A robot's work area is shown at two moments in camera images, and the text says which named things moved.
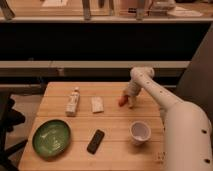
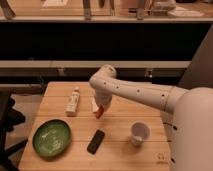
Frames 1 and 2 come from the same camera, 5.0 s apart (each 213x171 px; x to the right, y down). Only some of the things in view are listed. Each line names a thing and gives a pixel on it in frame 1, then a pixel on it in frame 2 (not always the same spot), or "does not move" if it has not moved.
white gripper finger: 126,92 to 95,107
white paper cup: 140,132 does not move
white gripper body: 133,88 to 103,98
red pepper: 122,100 to 100,112
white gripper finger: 131,101 to 106,108
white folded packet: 97,104 does not move
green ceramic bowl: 51,139 does not move
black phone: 95,141 does not move
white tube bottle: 73,102 does not move
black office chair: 8,119 does not move
